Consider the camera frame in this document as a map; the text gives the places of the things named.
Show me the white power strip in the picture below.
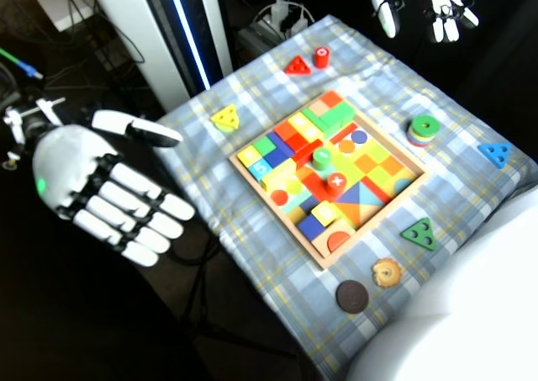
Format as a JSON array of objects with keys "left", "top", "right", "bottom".
[{"left": 251, "top": 1, "right": 315, "bottom": 40}]

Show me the white cabinet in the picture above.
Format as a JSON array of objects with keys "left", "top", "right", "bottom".
[{"left": 29, "top": 0, "right": 102, "bottom": 33}]

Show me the yellow triangle block with holes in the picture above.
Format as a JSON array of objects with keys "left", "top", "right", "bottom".
[{"left": 209, "top": 103, "right": 241, "bottom": 135}]

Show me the white column with blue light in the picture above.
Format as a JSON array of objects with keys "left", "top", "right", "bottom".
[{"left": 83, "top": 0, "right": 235, "bottom": 113}]

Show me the blue triangle block with holes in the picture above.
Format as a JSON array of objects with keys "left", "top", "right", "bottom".
[{"left": 477, "top": 141, "right": 513, "bottom": 171}]

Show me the green triangle block with holes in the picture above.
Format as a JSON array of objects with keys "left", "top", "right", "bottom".
[{"left": 399, "top": 216, "right": 438, "bottom": 252}]

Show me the large white panel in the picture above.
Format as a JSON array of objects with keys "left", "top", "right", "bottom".
[{"left": 347, "top": 185, "right": 538, "bottom": 381}]

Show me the tan toy cookie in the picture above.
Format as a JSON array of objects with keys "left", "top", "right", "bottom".
[{"left": 370, "top": 257, "right": 404, "bottom": 290}]

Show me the red cylinder block with circle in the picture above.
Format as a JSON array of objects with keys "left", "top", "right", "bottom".
[{"left": 313, "top": 46, "right": 331, "bottom": 70}]

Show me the stacked coloured rings toy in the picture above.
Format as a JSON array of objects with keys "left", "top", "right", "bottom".
[{"left": 405, "top": 114, "right": 440, "bottom": 148}]

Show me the wooden block tray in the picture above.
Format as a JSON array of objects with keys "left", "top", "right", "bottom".
[{"left": 229, "top": 89, "right": 426, "bottom": 271}]

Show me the yellow printed cube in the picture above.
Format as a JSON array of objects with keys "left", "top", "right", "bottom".
[
  {"left": 309, "top": 199, "right": 342, "bottom": 227},
  {"left": 236, "top": 145, "right": 264, "bottom": 168}
]

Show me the green cable with blue plug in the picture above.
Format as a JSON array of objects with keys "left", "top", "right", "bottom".
[{"left": 0, "top": 46, "right": 45, "bottom": 82}]

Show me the blue plaid cloth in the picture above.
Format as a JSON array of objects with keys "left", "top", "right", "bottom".
[{"left": 157, "top": 14, "right": 535, "bottom": 381}]

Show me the red triangle block with holes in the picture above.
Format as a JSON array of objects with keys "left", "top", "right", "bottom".
[{"left": 284, "top": 55, "right": 313, "bottom": 77}]

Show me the dark chocolate toy cookie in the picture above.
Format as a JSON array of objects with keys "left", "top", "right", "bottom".
[{"left": 335, "top": 279, "right": 371, "bottom": 315}]

